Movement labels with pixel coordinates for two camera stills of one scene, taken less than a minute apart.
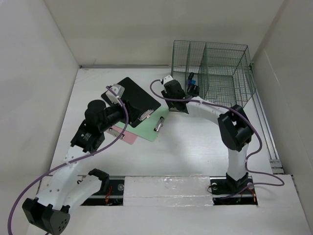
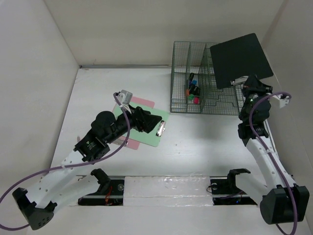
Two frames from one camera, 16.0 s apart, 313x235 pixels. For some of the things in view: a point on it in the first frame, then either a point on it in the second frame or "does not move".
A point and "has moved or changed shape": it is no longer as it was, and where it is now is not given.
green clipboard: x=149 y=129 has moved or changed shape
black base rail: x=223 y=193 does not move
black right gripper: x=169 y=104 → x=253 y=84
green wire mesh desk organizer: x=224 y=72 does not move
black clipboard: x=140 y=104 → x=240 y=57
